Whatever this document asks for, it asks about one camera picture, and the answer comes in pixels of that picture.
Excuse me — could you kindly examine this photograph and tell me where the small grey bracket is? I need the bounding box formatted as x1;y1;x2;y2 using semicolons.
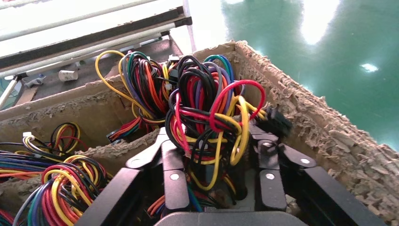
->
23;74;46;89

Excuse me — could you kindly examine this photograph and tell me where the small white plastic cylinder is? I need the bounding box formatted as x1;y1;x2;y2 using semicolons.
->
58;70;79;83

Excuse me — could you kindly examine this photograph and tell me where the brown cardboard divider box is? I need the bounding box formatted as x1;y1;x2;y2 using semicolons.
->
0;40;399;226

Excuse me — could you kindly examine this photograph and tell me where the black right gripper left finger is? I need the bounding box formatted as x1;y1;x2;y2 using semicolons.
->
74;127;192;226

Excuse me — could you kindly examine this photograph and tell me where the multicoloured wire bundle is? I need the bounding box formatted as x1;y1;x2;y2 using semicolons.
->
12;155;114;226
94;49;180;145
0;121;91;183

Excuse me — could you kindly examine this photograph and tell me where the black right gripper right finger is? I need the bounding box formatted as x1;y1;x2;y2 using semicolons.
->
249;124;387;226

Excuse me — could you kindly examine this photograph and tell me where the white metal table frame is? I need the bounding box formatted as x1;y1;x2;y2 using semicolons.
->
0;0;198;79

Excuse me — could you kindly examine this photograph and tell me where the grey power supply with wires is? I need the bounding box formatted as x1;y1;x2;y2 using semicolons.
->
146;54;294;218

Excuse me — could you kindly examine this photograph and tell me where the white rod black joint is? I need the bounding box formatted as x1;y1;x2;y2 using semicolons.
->
0;74;23;110

